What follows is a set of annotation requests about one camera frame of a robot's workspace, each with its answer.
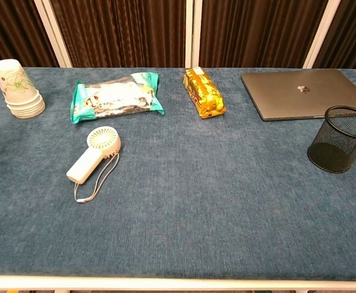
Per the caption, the white table frame rail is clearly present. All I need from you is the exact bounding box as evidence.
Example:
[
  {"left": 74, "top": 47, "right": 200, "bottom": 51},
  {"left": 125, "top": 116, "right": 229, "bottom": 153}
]
[{"left": 0, "top": 275, "right": 356, "bottom": 291}]

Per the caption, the grey laptop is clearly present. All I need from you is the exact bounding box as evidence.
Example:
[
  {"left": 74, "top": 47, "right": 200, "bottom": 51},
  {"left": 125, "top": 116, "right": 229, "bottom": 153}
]
[{"left": 240, "top": 68, "right": 356, "bottom": 122}]

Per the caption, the black mesh pen holder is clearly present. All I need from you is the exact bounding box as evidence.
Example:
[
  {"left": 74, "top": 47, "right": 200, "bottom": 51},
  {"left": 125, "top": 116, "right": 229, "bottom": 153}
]
[{"left": 307, "top": 105, "right": 356, "bottom": 174}]

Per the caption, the gold foil snack package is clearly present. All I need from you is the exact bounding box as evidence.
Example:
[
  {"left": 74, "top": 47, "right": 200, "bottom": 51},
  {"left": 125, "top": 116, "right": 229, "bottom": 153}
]
[{"left": 183, "top": 66, "right": 227, "bottom": 119}]

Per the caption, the white handheld fan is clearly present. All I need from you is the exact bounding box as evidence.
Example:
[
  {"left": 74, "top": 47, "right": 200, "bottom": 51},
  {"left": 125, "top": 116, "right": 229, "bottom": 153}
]
[{"left": 65, "top": 126, "right": 122, "bottom": 185}]

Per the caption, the white frame post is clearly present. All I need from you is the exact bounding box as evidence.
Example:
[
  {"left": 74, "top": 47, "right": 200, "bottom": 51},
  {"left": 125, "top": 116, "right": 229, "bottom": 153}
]
[
  {"left": 184, "top": 0, "right": 203, "bottom": 69},
  {"left": 33, "top": 0, "right": 73, "bottom": 68},
  {"left": 302, "top": 0, "right": 341, "bottom": 69}
]

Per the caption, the white fan wrist strap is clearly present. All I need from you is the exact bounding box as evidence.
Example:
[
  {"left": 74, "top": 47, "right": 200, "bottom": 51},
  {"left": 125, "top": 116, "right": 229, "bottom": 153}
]
[{"left": 73, "top": 151, "right": 120, "bottom": 204}]

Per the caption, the blue table cloth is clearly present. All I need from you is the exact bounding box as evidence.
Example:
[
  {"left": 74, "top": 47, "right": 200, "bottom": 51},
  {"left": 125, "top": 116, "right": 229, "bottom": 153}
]
[{"left": 0, "top": 67, "right": 356, "bottom": 281}]

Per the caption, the dark brown curtain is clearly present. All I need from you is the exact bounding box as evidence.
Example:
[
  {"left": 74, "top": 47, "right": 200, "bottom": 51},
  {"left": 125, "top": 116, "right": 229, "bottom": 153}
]
[{"left": 0, "top": 0, "right": 356, "bottom": 81}]

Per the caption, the teal snack bag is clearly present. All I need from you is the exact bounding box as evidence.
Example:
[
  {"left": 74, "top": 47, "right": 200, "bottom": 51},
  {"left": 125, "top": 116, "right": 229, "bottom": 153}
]
[{"left": 70, "top": 71, "right": 165, "bottom": 125}]

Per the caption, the stack of white paper cups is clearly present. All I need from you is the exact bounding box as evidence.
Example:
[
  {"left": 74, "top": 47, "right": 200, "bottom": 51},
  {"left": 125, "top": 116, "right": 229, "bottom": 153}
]
[{"left": 0, "top": 59, "right": 46, "bottom": 119}]

